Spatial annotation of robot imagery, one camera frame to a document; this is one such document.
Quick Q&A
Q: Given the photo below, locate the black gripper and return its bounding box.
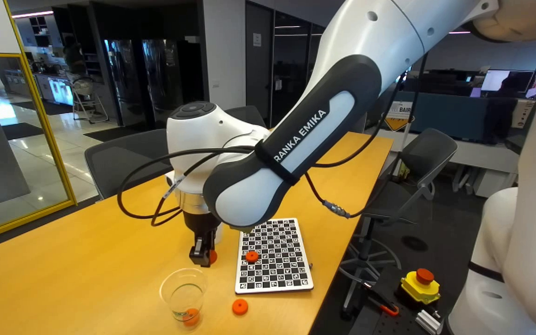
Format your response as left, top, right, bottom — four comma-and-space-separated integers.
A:
182, 212, 221, 270

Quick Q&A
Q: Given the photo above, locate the transparent plastic cup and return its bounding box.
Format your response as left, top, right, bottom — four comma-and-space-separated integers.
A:
157, 266, 210, 329

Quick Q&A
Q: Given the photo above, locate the checkered marker calibration board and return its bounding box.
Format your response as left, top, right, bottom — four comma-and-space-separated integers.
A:
232, 216, 316, 296

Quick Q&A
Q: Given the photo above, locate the grey fabric chair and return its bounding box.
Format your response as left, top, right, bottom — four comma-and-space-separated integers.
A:
226, 104, 265, 128
83, 126, 180, 201

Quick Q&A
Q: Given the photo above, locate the black perforated breadboard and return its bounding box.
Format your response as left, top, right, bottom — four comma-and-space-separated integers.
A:
345, 290, 455, 335

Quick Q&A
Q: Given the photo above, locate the yellow framed glass partition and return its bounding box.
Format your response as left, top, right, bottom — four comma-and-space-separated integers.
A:
0, 0, 77, 247

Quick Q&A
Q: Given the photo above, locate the yellow red emergency stop button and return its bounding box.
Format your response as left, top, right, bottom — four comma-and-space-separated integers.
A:
399, 266, 442, 307

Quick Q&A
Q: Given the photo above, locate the grey metal block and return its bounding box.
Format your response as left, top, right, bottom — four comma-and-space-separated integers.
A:
414, 307, 444, 335

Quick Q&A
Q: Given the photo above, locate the black office swivel chair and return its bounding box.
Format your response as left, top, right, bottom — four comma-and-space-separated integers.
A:
340, 126, 459, 313

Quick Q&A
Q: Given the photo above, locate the blue partition panel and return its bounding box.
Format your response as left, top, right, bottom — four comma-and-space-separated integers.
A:
412, 91, 507, 141

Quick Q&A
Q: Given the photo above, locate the lit computer monitor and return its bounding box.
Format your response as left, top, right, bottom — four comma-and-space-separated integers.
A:
478, 69, 511, 93

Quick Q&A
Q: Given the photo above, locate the black looped wrist cable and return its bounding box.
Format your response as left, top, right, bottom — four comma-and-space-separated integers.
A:
115, 145, 256, 229

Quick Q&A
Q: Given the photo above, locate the black cable silver connector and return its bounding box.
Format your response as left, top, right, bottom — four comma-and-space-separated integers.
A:
303, 73, 405, 220

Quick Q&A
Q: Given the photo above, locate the black clamp orange handle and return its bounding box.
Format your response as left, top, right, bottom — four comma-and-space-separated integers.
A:
366, 296, 401, 318

